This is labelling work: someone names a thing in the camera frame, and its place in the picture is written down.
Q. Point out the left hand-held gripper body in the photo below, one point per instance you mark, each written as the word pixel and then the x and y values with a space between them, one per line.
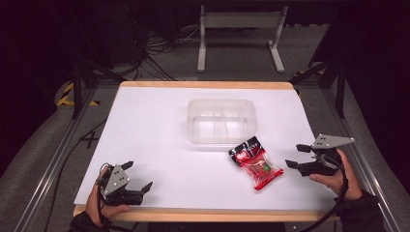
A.
pixel 116 187

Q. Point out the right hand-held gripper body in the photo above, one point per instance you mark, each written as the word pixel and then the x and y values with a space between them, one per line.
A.
pixel 325 154

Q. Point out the red and black snack packet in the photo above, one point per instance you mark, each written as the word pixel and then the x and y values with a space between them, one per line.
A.
pixel 256 162

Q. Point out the clear plastic container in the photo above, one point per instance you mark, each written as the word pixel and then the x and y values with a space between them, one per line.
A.
pixel 221 121

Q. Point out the person's left hand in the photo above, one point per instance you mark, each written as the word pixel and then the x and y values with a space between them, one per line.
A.
pixel 100 203

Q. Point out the person's right hand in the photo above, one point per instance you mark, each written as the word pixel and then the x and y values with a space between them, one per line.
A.
pixel 341 182

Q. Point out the white paper sheet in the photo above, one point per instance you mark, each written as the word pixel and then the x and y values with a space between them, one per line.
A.
pixel 180 154

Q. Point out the black metal stand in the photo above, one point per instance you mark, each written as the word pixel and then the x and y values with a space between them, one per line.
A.
pixel 328 74
pixel 87 67

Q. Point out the grey metal stand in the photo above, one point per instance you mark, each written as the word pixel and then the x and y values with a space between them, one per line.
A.
pixel 241 35

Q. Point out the aluminium rail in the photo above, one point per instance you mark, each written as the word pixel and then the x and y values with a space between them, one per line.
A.
pixel 54 161
pixel 357 154

